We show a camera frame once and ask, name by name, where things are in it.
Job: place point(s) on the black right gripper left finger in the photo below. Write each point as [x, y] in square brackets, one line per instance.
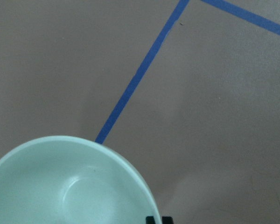
[150, 220]

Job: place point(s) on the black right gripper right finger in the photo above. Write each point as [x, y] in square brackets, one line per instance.
[167, 220]

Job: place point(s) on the green bowl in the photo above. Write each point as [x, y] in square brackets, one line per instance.
[69, 180]

